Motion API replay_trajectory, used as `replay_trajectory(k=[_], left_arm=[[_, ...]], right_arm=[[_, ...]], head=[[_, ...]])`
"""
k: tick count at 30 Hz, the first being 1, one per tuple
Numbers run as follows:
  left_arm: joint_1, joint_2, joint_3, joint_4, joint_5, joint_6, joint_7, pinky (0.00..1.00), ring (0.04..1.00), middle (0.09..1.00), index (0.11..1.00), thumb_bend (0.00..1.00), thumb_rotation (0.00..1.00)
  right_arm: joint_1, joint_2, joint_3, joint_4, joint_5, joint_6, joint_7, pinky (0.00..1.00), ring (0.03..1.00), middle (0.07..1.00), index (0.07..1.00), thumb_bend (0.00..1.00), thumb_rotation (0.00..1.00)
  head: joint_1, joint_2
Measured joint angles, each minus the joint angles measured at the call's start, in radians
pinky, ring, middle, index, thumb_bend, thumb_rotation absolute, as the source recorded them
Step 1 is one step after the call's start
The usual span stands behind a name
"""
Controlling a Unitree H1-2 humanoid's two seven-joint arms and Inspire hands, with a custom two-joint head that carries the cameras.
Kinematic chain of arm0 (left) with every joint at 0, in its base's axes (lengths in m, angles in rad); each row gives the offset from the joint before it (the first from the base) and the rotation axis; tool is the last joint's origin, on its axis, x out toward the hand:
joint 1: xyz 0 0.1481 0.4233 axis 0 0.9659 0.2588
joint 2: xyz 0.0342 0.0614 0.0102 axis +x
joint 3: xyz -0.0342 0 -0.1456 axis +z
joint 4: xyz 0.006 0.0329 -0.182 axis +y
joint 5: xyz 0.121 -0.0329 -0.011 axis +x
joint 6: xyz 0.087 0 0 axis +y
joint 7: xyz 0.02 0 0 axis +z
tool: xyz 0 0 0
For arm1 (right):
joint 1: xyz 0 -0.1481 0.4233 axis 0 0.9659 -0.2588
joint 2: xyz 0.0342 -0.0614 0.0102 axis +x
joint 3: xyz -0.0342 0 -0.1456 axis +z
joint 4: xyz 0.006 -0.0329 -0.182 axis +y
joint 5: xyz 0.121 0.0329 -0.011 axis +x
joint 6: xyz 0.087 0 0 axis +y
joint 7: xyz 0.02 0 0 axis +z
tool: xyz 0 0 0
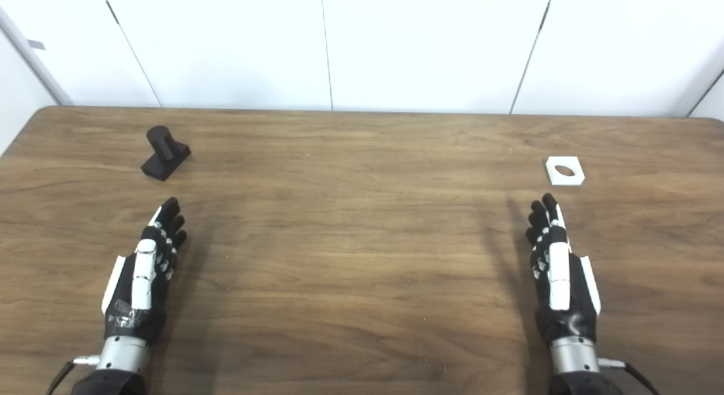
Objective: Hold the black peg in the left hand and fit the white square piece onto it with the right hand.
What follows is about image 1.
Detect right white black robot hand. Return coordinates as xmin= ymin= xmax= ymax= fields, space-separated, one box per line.
xmin=525 ymin=192 xmax=602 ymax=346

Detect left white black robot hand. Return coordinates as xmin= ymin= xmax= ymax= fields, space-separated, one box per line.
xmin=101 ymin=197 xmax=188 ymax=346

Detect white square piece with hole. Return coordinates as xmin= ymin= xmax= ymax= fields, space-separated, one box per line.
xmin=545 ymin=156 xmax=586 ymax=187

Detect black peg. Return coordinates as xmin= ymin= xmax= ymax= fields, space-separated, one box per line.
xmin=140 ymin=125 xmax=192 ymax=182

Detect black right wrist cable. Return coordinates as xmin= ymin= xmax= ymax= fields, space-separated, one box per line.
xmin=598 ymin=358 xmax=660 ymax=395

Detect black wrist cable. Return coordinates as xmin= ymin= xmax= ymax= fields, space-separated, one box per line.
xmin=598 ymin=358 xmax=660 ymax=395
xmin=45 ymin=355 xmax=101 ymax=395

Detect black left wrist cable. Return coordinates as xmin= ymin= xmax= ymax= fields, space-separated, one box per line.
xmin=45 ymin=355 xmax=101 ymax=395

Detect grey wall corner post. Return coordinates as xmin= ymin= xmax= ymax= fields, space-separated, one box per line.
xmin=0 ymin=5 xmax=74 ymax=106

